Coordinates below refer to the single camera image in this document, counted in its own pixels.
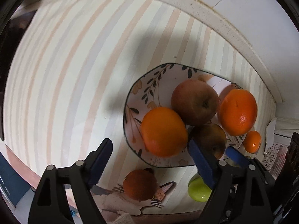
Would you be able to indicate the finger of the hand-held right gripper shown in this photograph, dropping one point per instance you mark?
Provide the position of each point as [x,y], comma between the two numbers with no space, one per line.
[236,155]

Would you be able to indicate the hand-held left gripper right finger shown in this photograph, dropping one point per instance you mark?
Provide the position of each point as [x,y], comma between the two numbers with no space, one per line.
[202,166]

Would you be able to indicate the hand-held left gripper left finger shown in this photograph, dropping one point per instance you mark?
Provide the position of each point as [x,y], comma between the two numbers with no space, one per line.
[99,165]

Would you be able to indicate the small tangerine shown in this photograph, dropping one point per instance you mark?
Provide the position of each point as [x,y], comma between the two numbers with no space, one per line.
[252,141]

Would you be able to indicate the green round fruit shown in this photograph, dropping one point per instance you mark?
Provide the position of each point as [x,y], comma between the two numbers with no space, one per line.
[198,190]

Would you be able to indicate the red-brown apple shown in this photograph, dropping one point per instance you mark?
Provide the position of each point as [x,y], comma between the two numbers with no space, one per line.
[212,137]
[195,102]

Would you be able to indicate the medium orange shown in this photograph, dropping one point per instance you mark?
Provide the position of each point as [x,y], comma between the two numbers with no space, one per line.
[238,112]

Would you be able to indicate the dark red round fruit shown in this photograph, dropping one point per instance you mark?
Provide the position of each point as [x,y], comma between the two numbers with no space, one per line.
[140,184]

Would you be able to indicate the large orange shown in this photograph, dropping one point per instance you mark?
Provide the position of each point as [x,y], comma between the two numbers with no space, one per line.
[163,131]

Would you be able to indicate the floral ceramic plate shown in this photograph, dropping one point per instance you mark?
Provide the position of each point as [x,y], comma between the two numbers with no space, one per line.
[144,91]

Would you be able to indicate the white paper napkin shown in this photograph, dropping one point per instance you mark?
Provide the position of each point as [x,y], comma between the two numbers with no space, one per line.
[271,130]

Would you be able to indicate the blue cabinet front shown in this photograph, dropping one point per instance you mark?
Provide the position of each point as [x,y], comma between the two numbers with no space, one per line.
[11,179]

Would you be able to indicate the striped cat-print mat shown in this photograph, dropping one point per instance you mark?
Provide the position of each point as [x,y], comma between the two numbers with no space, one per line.
[70,74]

